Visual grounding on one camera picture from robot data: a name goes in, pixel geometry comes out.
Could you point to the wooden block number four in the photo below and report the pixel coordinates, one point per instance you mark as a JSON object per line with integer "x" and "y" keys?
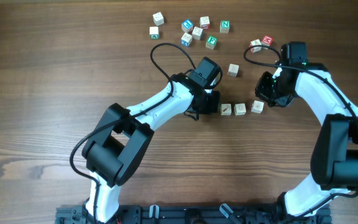
{"x": 257, "y": 107}

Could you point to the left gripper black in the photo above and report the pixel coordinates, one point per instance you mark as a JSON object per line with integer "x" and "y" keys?
{"x": 216, "y": 107}

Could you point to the green letter N block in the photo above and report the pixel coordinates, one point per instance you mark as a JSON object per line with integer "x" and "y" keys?
{"x": 224, "y": 26}

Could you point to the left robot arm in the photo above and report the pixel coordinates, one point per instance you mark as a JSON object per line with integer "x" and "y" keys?
{"x": 117, "y": 145}

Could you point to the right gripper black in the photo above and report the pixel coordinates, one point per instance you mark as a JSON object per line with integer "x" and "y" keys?
{"x": 260, "y": 91}

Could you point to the wooden block blue A side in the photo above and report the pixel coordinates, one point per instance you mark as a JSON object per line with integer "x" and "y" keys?
{"x": 186, "y": 39}

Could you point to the wooden block green A side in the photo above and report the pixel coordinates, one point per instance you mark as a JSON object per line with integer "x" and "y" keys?
{"x": 154, "y": 32}

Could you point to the wooden block yellow side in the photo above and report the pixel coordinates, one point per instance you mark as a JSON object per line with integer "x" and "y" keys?
{"x": 239, "y": 109}

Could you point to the wooden block red A side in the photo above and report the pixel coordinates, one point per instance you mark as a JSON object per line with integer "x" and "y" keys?
{"x": 255, "y": 45}

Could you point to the red letter M block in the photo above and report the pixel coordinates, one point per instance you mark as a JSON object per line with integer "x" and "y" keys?
{"x": 266, "y": 41}

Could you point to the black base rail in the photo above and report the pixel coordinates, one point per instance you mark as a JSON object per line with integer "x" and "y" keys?
{"x": 257, "y": 213}

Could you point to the plain wooden block top-left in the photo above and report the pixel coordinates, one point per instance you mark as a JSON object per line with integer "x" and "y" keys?
{"x": 158, "y": 18}

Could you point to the plain wooden block green side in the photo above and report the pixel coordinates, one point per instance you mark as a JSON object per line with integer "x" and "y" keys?
{"x": 233, "y": 70}

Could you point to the green letter F block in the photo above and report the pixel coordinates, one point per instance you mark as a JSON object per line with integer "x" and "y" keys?
{"x": 211, "y": 42}

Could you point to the blue letter P block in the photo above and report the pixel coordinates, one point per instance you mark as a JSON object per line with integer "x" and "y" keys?
{"x": 187, "y": 26}

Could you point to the wooden block hammer picture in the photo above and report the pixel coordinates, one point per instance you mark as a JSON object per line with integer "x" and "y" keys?
{"x": 226, "y": 109}

